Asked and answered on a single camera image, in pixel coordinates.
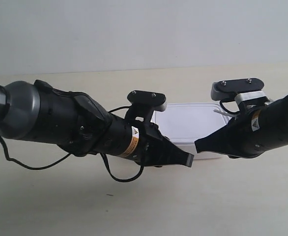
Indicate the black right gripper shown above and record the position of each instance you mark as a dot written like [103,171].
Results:
[245,136]

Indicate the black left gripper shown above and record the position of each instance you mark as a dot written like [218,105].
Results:
[149,148]

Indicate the white lidded plastic container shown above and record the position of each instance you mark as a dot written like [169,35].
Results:
[184,123]

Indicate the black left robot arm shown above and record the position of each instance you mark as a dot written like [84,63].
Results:
[80,126]

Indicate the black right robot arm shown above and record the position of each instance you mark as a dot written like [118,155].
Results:
[277,123]

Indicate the white zip tie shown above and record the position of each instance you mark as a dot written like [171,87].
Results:
[225,113]

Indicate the black grey right wrist camera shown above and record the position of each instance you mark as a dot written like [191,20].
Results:
[245,91]

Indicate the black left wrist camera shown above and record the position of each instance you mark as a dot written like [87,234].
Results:
[144,104]

